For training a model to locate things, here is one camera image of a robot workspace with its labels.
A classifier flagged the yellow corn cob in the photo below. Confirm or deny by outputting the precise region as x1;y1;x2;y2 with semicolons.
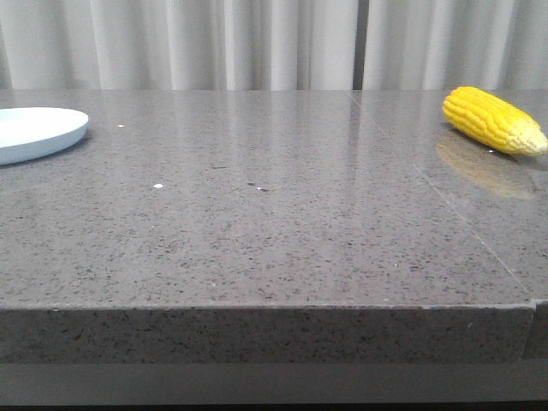
443;86;547;157

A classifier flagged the light blue round plate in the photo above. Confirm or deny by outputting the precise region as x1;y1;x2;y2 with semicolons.
1;107;89;165

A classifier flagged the grey pleated curtain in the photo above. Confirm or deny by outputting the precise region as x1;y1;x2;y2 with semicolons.
1;1;547;90

